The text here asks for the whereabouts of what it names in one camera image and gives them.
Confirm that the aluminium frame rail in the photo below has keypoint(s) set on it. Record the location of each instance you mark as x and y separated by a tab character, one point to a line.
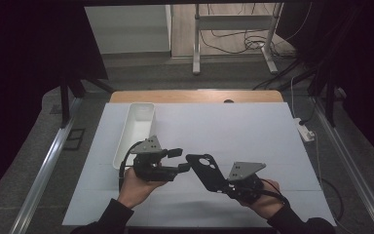
354	169
42	182

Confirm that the person's right hand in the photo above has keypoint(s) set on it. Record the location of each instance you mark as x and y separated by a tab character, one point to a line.
268	204

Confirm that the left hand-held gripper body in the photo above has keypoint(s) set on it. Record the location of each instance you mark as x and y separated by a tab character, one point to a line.
149	169

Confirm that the white desk frame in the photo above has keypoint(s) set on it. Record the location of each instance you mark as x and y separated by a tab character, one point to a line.
196	48

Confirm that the white plastic bin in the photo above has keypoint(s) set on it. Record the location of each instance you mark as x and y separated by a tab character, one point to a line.
136	123

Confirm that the black curtain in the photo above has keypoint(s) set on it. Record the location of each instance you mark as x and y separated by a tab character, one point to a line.
19	81
363	65

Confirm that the white cabinet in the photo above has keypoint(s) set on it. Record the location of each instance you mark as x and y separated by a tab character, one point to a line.
126	29

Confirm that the white table mat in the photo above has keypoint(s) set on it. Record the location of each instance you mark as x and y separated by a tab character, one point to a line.
240	130

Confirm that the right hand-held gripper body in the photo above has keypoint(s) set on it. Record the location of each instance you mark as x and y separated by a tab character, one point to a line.
245	187

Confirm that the dark desk grommet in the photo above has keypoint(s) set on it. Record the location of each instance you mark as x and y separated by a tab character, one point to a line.
229	101

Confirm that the black stand leg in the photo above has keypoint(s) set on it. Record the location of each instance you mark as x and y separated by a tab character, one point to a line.
65	104
330	104

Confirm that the person's left hand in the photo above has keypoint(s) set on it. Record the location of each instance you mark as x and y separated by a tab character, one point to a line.
136	191

